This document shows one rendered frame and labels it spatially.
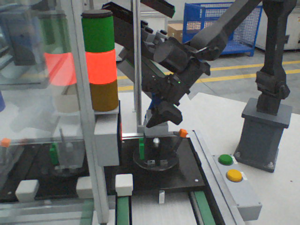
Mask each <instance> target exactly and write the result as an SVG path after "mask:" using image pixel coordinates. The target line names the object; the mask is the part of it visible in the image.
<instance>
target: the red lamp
mask: <svg viewBox="0 0 300 225"><path fill-rule="evenodd" d="M85 54H86V62H87V70H88V77H89V82H90V83H94V84H105V83H111V82H113V81H115V80H116V79H117V70H116V55H115V49H114V50H113V51H110V52H103V53H90V52H86V53H85Z"/></svg>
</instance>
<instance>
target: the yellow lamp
mask: <svg viewBox="0 0 300 225"><path fill-rule="evenodd" d="M89 85H90V95H91V103H92V109H93V110H95V111H99V112H106V111H110V110H113V109H115V108H117V106H118V105H119V98H118V84H117V79H116V80H115V81H113V82H110V83H105V84H94V83H89Z"/></svg>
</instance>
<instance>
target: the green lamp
mask: <svg viewBox="0 0 300 225"><path fill-rule="evenodd" d="M81 21H82V31H83V39H84V47H85V51H86V52H88V53H105V52H110V51H113V50H114V49H115V41H114V27H113V16H110V17H103V18H84V17H83V18H81Z"/></svg>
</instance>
